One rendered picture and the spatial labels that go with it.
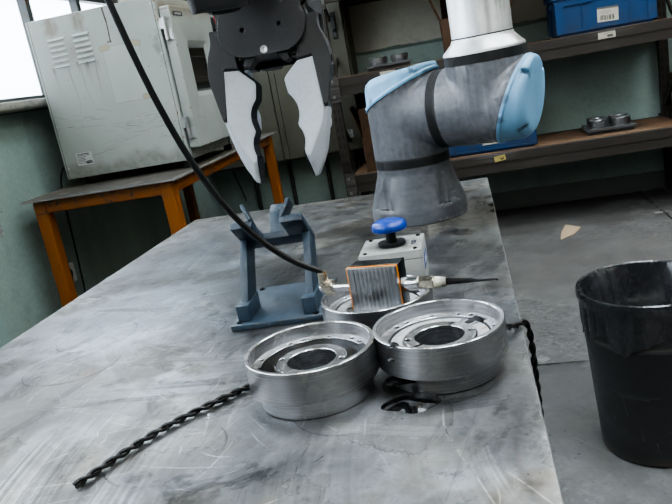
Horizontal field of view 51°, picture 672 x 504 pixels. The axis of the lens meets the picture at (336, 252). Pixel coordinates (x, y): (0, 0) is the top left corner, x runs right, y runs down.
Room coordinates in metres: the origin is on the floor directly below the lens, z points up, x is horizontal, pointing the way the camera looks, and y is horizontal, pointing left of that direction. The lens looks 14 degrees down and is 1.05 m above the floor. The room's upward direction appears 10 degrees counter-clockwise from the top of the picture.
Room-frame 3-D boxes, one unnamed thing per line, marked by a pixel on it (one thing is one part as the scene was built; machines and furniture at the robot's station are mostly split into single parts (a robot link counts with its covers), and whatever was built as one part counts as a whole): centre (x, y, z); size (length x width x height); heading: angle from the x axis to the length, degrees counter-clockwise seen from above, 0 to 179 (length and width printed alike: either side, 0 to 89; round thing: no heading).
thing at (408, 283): (0.61, -0.06, 0.85); 0.17 x 0.02 x 0.04; 65
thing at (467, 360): (0.53, -0.07, 0.82); 0.10 x 0.10 x 0.04
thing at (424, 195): (1.10, -0.14, 0.85); 0.15 x 0.15 x 0.10
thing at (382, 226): (0.78, -0.06, 0.85); 0.04 x 0.04 x 0.05
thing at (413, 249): (0.78, -0.07, 0.82); 0.08 x 0.07 x 0.05; 168
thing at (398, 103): (1.10, -0.15, 0.97); 0.13 x 0.12 x 0.14; 56
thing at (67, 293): (3.31, 0.66, 0.39); 1.50 x 0.62 x 0.78; 168
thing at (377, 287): (0.61, -0.03, 0.85); 0.05 x 0.02 x 0.04; 65
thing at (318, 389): (0.53, 0.03, 0.82); 0.10 x 0.10 x 0.04
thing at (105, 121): (3.12, 0.65, 1.10); 0.62 x 0.61 x 0.65; 168
